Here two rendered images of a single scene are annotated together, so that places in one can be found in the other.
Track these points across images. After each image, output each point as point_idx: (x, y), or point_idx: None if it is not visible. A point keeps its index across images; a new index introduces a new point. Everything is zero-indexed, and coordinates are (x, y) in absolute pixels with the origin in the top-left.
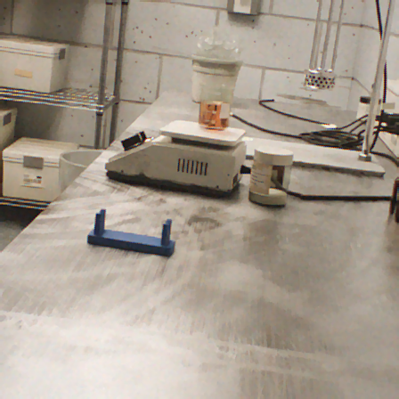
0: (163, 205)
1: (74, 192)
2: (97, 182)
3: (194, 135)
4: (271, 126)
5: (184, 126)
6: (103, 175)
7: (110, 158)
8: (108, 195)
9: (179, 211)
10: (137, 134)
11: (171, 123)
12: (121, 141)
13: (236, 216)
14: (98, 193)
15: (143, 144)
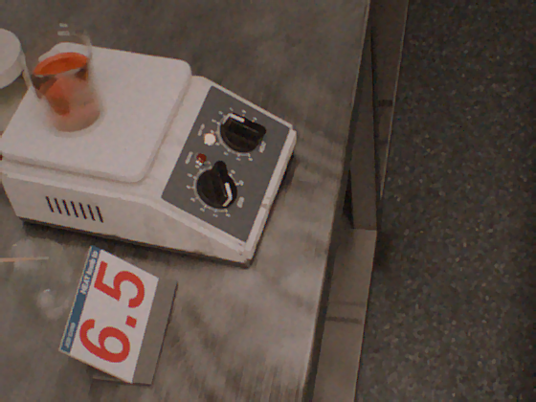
0: (199, 42)
1: (341, 52)
2: (307, 120)
3: (126, 52)
4: None
5: (132, 111)
6: (299, 167)
7: (284, 123)
8: (286, 57)
9: (177, 24)
10: (232, 114)
11: (157, 129)
12: (264, 126)
13: (90, 29)
14: (302, 60)
15: (221, 88)
